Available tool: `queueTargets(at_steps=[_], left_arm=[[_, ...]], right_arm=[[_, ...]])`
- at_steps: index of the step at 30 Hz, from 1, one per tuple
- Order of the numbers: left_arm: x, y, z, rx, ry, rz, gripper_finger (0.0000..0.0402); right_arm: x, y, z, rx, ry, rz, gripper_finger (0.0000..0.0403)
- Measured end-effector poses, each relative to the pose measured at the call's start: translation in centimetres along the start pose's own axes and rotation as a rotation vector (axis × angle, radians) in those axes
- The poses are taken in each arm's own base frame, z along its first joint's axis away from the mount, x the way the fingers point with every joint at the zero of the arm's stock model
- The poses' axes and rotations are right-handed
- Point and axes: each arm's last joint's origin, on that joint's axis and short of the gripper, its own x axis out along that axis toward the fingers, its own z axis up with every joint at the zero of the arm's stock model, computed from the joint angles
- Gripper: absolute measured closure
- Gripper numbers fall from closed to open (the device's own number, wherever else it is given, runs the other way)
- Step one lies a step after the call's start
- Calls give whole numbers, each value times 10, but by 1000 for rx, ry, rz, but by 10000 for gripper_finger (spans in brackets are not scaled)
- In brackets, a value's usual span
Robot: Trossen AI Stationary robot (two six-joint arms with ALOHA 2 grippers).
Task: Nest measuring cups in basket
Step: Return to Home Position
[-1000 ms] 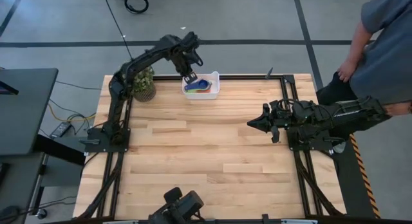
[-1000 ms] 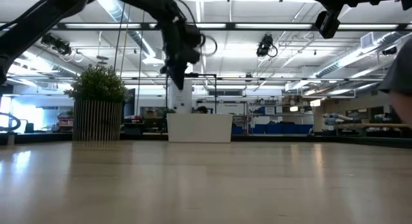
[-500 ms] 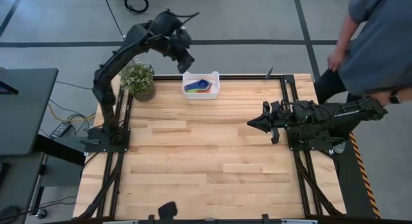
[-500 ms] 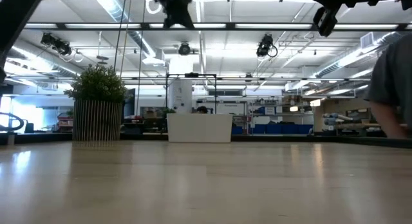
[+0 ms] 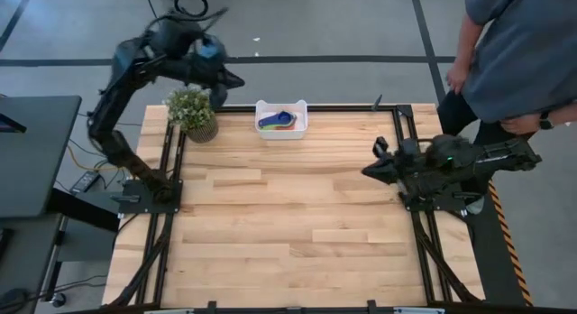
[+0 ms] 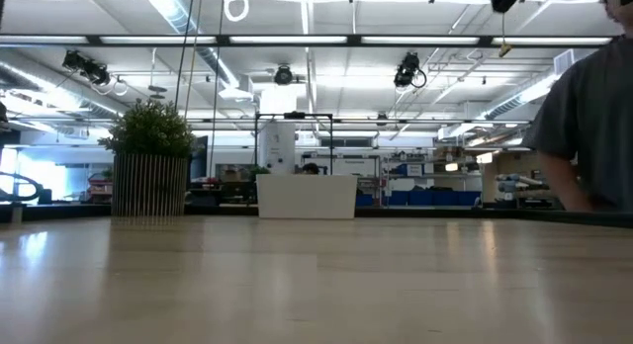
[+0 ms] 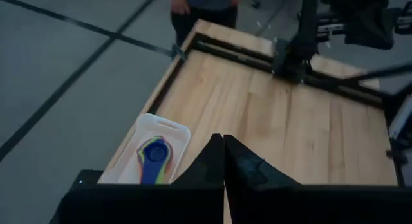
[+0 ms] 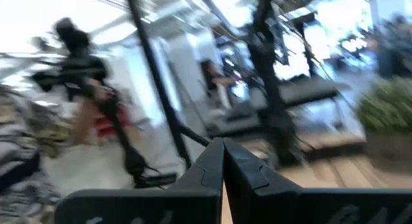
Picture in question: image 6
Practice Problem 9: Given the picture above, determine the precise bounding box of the black curved hose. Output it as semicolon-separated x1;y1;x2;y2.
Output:
0;170;45;205

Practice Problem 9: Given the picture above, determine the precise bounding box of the white cylindrical tank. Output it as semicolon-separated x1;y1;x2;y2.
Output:
258;121;297;175

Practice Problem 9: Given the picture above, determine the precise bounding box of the yellow hanging connector cable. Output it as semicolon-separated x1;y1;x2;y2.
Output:
498;11;513;57

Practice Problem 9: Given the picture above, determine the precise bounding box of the green plant in striped pot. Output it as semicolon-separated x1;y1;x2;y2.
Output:
97;99;197;217

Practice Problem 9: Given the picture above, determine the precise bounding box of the black ceiling spotlight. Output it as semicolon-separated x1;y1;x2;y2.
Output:
61;49;113;87
394;50;427;89
274;64;294;86

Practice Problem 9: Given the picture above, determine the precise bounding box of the black aluminium table frame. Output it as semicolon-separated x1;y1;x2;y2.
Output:
0;203;633;230

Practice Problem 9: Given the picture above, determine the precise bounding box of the thin hanging cable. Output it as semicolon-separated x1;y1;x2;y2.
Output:
184;0;205;121
173;0;197;113
209;0;227;177

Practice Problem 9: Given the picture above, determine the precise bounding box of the black led light bar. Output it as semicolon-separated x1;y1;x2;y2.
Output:
0;33;619;48

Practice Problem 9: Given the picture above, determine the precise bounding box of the black metal rack frame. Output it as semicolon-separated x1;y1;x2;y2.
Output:
254;111;334;175

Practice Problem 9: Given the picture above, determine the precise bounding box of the wooden workbench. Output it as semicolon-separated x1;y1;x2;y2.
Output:
497;173;563;211

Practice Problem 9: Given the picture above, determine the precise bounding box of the white hanging ring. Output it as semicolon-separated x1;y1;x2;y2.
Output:
223;0;251;23

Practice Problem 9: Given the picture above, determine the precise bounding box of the white plastic basket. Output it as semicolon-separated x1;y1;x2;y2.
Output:
255;173;359;220

